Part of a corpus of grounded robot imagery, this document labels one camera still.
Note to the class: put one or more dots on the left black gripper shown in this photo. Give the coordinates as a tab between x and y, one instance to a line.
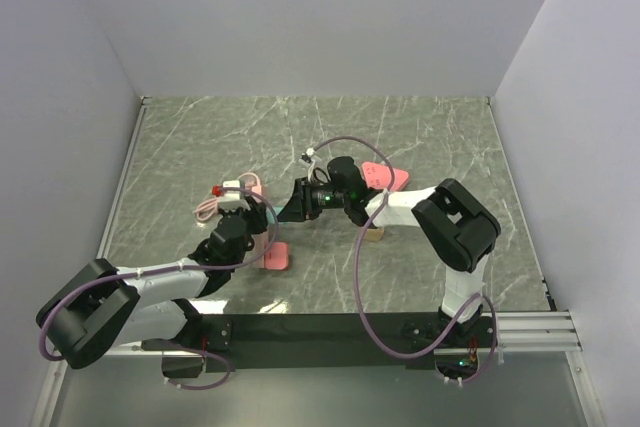
254	210

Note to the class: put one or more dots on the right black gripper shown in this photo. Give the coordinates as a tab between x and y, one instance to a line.
300	206

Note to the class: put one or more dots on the teal cube block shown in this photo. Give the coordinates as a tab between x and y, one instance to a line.
272	214

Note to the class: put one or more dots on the pink triangular plug adapter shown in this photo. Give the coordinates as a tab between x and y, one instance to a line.
277	257

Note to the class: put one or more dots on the wooden cube block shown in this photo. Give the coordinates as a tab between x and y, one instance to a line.
373	234

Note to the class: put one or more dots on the pink long power strip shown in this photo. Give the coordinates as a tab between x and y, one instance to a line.
261	239

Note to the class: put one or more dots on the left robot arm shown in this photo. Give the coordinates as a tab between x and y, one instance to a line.
104	306

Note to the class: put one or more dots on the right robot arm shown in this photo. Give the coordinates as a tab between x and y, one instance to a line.
460	229

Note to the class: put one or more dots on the pink triangular power strip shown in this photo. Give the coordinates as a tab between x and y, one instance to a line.
378	176

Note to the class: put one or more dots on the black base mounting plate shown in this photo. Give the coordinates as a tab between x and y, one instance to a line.
273	341

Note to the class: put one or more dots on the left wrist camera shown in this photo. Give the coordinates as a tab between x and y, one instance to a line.
229	195

